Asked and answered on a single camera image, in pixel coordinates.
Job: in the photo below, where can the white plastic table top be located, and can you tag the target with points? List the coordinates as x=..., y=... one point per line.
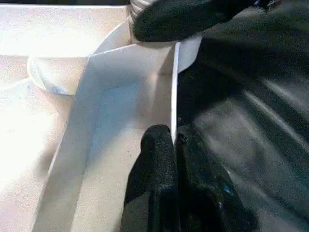
x=96, y=121

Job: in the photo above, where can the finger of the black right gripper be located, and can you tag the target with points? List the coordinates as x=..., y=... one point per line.
x=183, y=19

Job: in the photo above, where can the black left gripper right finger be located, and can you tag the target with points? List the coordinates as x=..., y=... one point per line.
x=203, y=198

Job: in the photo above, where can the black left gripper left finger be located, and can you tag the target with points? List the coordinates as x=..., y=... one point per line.
x=154, y=183

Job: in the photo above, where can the white plastic table leg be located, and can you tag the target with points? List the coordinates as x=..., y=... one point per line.
x=136, y=7

